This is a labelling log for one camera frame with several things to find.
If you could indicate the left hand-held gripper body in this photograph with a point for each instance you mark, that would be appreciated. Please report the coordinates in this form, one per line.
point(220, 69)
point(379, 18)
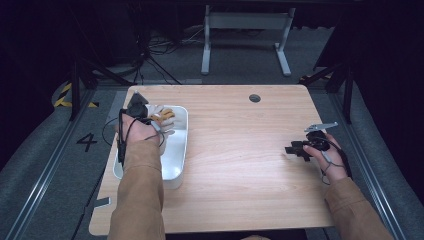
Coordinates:
point(136, 106)

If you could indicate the grey metal desk frame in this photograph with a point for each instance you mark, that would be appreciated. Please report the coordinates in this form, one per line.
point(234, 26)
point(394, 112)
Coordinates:
point(246, 20)

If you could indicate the black tripod stand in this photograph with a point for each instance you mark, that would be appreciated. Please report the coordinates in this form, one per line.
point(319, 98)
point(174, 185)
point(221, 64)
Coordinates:
point(340, 76)
point(80, 76)

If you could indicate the white plastic bin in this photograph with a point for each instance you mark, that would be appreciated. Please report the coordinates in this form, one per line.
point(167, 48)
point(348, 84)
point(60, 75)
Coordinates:
point(174, 156)

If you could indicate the person's left hand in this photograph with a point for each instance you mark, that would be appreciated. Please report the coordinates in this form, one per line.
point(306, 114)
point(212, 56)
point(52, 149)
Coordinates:
point(138, 131)

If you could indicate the yellow and black hazard tape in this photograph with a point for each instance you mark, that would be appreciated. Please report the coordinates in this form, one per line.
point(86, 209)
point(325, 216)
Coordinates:
point(63, 96)

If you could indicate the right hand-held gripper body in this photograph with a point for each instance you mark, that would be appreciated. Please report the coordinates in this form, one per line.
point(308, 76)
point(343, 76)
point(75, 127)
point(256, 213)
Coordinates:
point(318, 138)

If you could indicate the white knitted glove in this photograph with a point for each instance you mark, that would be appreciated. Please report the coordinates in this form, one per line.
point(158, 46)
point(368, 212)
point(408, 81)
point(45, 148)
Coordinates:
point(164, 115)

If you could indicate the person's right hand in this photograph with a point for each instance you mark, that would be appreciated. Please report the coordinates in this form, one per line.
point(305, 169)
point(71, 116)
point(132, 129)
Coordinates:
point(328, 163)

